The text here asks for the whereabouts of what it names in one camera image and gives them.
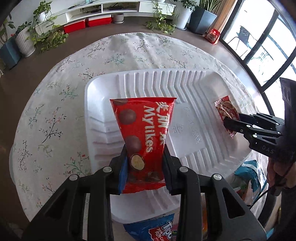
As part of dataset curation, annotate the person's right hand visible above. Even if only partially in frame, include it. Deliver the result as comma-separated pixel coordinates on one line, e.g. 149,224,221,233
267,158,295,188

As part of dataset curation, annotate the trailing pothos plant left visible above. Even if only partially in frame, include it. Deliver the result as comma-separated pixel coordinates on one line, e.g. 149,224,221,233
30,1,68,53

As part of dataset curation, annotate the red storage box right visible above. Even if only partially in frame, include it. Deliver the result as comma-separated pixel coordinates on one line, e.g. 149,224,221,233
87,15,112,27

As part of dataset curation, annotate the small empty grey pot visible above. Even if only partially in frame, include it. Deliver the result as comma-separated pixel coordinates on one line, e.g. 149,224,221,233
113,13,125,24

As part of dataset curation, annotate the red bag on floor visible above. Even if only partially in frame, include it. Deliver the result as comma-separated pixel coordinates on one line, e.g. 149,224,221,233
205,29,220,45

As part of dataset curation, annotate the teal blue snack bag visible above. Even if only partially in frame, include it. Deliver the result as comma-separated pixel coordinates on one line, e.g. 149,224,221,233
234,160,266,198

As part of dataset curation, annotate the dark blue square planter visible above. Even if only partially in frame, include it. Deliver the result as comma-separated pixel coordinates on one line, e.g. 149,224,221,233
188,6,217,35

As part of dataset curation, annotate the white TV cabinet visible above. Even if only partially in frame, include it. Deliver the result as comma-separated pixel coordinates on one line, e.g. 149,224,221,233
33,1,175,26

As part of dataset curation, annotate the white ribbed plant pot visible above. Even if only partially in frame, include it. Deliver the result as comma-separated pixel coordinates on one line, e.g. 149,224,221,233
15,27,36,58

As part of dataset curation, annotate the trailing pothos plant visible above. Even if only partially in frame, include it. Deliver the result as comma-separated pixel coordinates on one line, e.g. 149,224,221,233
30,1,68,53
146,1,176,35

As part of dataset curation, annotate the small red snack packet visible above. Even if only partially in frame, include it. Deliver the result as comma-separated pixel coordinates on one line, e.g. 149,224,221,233
214,95,241,139

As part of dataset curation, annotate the white plastic tray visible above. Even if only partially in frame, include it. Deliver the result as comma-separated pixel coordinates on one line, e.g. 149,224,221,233
84,68,254,224

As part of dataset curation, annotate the red storage box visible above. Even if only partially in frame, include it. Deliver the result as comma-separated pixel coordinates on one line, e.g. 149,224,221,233
63,19,86,34
87,15,112,27

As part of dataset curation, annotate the red storage box left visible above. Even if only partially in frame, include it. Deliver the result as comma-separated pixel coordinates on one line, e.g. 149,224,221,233
63,19,86,34

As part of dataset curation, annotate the floral white tablecloth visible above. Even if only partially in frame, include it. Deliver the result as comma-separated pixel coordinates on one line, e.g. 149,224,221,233
12,33,268,226

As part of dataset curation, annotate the red Mylikes chocolate bag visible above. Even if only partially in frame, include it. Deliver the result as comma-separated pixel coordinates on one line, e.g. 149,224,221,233
110,97,175,194

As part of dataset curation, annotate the balcony chair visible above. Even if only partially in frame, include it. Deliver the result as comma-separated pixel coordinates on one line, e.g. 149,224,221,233
237,26,257,58

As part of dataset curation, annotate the white tall plant pot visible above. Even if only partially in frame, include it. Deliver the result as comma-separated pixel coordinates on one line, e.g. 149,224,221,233
173,1,193,30

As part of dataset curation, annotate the trailing pothos plant right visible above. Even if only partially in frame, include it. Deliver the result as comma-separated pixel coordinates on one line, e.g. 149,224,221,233
146,1,176,35

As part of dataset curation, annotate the blue square planter left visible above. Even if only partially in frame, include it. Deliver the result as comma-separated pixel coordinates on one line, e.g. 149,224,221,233
1,37,21,69

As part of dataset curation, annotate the blue Tipo cake packet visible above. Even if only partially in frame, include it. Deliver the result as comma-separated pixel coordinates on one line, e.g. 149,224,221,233
123,214,175,241

